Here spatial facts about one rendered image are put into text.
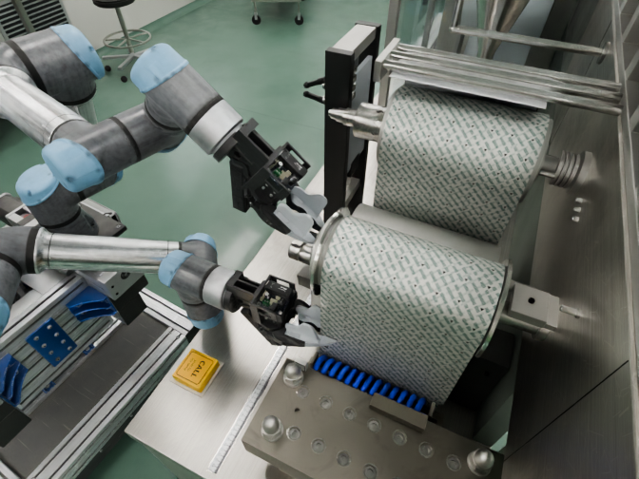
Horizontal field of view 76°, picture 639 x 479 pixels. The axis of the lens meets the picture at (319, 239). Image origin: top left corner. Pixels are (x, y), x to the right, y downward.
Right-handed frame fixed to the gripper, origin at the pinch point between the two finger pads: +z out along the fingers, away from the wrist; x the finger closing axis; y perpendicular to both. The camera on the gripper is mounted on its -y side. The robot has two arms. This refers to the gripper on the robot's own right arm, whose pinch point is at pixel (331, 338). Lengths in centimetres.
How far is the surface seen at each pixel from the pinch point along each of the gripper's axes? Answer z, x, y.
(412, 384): 15.6, -0.2, -3.5
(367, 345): 6.7, -0.2, 3.3
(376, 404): 11.0, -5.9, -4.2
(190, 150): -176, 151, -109
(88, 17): -358, 247, -75
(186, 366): -28.4, -10.5, -16.5
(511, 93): 15.0, 29.9, 35.5
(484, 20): 5, 74, 30
